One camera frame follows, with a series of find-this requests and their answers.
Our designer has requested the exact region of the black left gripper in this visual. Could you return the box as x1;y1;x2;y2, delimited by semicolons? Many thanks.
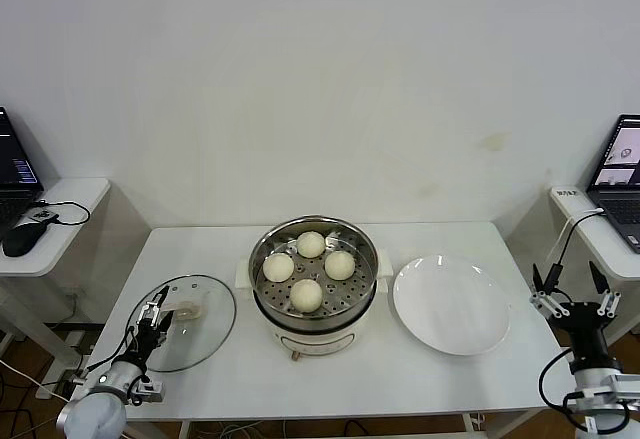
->
132;284;177;361

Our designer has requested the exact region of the small grey usb hub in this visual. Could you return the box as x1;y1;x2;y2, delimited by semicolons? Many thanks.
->
27;208;61;225

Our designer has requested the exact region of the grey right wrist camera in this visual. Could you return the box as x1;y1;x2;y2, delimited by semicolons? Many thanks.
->
607;371;640;403

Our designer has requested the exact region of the white table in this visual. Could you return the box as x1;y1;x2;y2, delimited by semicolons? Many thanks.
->
66;222;586;439

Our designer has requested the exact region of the black laptop dark screen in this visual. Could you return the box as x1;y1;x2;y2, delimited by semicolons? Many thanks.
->
0;106;46;241

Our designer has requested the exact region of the black looped desk cable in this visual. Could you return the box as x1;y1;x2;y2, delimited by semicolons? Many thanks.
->
37;200;92;228

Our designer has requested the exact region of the white floor cable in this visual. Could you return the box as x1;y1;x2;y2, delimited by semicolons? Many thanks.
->
0;358;70;403

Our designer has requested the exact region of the white laptop cable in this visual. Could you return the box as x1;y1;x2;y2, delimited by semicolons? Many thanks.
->
547;207;605;263

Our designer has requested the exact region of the white round plate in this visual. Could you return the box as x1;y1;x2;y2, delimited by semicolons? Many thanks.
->
392;255;512;357

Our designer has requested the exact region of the stainless steel steamer basket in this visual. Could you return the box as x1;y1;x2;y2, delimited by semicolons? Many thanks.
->
249;215;380;323

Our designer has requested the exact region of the white side desk with power strip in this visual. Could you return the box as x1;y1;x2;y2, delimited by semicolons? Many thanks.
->
542;186;640;390

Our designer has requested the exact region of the black computer mouse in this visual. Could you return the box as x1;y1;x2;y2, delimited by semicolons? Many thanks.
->
2;221;50;258

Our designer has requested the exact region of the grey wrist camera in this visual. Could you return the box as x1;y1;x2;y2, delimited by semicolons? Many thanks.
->
128;381;165;405
607;371;640;403

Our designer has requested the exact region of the glass lid cream handle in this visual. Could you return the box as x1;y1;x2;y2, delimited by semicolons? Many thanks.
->
125;273;238;373

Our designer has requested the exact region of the white steamed baozi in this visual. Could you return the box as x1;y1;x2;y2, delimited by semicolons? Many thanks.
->
324;251;357;280
263;252;295;282
296;231;326;259
290;278;324;313

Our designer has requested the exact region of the black cable with adapter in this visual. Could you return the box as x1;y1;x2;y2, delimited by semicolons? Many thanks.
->
542;210;604;295

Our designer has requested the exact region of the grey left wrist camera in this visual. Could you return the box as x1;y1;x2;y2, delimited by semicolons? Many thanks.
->
128;381;165;405

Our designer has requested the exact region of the grey laptop with image windows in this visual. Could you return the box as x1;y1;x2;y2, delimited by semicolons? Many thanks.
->
585;113;640;254

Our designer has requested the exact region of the cream electric cooker pot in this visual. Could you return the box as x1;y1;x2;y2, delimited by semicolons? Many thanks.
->
234;246;392;362

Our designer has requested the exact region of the white side desk with mouse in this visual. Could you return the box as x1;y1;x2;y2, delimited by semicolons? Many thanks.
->
0;177;112;400

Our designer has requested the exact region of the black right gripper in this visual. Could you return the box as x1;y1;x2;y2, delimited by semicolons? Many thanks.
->
530;260;622;360

